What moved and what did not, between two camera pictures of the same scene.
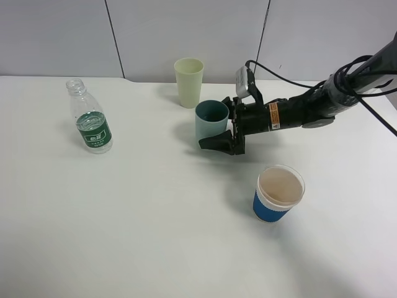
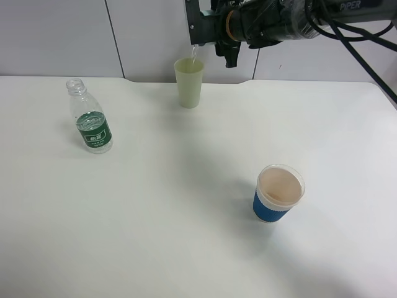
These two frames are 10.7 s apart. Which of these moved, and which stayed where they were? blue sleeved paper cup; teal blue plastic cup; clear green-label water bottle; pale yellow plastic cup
Moved: teal blue plastic cup
Stayed: blue sleeved paper cup; clear green-label water bottle; pale yellow plastic cup
